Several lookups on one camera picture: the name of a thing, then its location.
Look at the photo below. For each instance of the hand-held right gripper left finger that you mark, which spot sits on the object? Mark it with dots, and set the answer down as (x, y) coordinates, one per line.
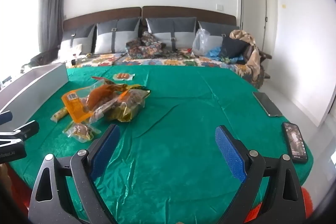
(105, 150)

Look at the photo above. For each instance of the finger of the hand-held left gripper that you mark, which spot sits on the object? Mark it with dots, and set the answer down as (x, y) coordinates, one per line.
(5, 117)
(28, 130)

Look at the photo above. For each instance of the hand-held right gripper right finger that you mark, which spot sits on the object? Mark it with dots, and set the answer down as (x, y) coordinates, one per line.
(231, 153)

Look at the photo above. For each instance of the small clear brown snack packet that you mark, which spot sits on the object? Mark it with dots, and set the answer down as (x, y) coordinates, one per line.
(81, 132)

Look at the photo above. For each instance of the long yellow snack packet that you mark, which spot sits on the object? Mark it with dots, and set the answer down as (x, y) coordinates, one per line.
(60, 114)

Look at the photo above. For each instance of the clear yellow snack packet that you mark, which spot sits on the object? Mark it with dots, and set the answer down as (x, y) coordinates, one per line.
(122, 113)

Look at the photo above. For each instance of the white cardboard box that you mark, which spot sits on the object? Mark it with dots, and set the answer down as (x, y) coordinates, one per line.
(39, 82)

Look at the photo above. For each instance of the orange clear snack packet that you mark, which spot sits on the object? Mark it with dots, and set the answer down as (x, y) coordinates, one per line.
(76, 106)

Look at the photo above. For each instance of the orange box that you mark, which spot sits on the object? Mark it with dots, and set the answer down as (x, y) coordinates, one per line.
(99, 95)

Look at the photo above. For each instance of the yellow packet with brown snack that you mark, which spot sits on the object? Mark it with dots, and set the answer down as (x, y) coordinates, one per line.
(134, 97)

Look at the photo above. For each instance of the red snack packet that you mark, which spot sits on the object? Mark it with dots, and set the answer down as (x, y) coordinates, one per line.
(98, 79)

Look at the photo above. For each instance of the clear sausage packet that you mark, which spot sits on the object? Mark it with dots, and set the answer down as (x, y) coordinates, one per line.
(122, 76)

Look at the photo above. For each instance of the grey phone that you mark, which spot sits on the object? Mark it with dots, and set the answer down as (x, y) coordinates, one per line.
(267, 104)

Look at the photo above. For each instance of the black phone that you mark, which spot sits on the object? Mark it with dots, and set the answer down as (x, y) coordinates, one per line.
(295, 142)

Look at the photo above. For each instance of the dark cloth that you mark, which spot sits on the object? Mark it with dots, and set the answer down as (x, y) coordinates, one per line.
(44, 57)

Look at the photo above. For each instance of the beige blanket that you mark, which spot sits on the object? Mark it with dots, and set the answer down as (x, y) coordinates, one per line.
(254, 58)

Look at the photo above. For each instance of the blue plastic bag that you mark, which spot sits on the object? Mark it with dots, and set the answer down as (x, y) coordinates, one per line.
(215, 52)

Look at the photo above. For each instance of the dark brown chair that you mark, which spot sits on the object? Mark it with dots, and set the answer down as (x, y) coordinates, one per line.
(265, 56)

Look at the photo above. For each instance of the grey two-tone pillow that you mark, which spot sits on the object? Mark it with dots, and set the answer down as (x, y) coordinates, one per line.
(170, 32)
(78, 39)
(118, 35)
(218, 28)

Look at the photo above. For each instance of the dark navy cushion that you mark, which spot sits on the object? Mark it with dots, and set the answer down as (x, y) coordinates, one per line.
(233, 48)

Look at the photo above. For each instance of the window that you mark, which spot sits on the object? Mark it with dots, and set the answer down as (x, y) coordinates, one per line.
(21, 11)

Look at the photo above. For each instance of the floral cloth pile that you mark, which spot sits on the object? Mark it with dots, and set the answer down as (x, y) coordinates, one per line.
(144, 48)

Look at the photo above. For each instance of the clear plastic bag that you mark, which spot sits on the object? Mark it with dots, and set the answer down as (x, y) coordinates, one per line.
(200, 43)

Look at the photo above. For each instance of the grey curtain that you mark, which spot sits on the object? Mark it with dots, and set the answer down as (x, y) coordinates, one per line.
(52, 1)

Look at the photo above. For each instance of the white door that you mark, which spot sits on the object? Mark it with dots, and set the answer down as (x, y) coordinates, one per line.
(270, 19)

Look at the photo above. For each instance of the white wall switch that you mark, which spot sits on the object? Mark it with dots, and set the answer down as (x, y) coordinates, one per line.
(220, 6)

